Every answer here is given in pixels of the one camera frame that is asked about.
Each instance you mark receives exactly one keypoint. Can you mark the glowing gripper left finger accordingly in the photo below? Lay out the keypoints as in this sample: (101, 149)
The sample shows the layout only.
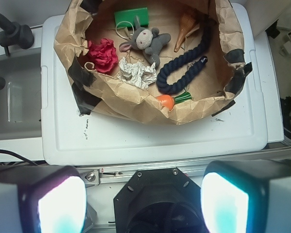
(41, 199)

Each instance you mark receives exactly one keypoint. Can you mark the white power adapter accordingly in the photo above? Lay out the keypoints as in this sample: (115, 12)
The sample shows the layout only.
(286, 47)

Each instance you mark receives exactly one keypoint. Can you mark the grey sink basin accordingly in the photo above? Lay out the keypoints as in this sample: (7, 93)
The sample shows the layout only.
(20, 99)

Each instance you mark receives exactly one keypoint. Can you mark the crumpled white paper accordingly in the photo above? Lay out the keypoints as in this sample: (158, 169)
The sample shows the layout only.
(137, 74)

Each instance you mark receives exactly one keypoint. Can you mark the aluminium rail with bracket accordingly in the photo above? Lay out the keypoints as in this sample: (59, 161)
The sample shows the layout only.
(96, 175)

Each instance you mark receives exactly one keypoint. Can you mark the white plastic bin lid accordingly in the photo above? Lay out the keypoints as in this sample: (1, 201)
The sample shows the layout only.
(97, 139)

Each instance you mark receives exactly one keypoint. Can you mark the orange toy carrot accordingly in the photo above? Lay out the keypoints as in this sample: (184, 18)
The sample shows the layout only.
(168, 101)

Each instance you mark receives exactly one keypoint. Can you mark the brown paper bag tray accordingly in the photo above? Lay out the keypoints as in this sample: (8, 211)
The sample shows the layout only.
(213, 89)

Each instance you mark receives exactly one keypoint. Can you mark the green rectangular block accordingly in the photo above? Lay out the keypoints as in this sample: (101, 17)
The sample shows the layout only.
(125, 18)

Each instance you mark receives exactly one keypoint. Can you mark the grey plush donkey toy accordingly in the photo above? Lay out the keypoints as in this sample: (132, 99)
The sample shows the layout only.
(150, 42)

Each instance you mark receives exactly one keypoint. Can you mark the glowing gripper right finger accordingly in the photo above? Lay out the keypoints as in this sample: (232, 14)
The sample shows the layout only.
(250, 196)

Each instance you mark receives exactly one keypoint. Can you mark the crumpled red paper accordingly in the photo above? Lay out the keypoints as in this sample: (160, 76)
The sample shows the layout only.
(103, 56)

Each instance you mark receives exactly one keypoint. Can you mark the black faucet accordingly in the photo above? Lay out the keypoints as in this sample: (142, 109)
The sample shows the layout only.
(14, 34)

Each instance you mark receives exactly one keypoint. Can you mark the black octagonal mount plate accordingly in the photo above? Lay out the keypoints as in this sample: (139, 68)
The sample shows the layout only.
(159, 201)

